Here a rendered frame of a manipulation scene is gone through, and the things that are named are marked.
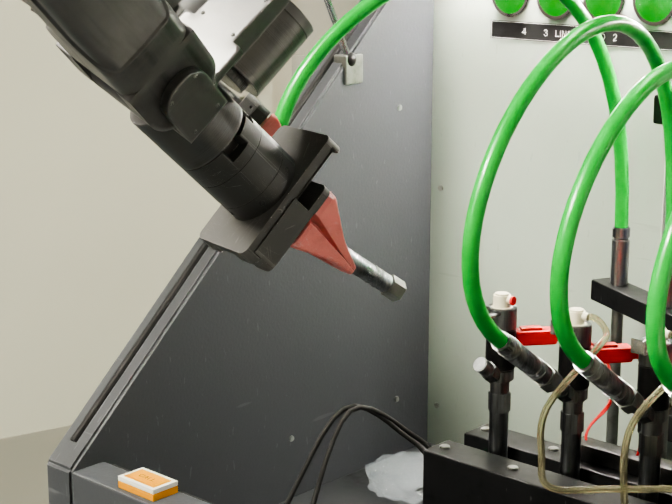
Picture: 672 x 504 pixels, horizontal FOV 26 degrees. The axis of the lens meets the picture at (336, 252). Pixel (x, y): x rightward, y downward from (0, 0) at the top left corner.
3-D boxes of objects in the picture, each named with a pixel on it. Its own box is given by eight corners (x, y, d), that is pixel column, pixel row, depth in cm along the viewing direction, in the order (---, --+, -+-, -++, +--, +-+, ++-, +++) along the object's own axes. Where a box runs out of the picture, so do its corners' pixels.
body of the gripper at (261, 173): (347, 152, 100) (280, 83, 96) (260, 270, 98) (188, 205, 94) (297, 140, 105) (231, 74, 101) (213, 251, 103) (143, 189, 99)
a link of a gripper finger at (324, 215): (395, 252, 104) (314, 172, 99) (337, 333, 102) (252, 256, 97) (342, 235, 109) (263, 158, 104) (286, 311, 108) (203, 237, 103)
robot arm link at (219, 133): (107, 104, 96) (139, 123, 92) (175, 26, 97) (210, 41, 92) (177, 168, 100) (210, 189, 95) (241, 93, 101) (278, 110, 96)
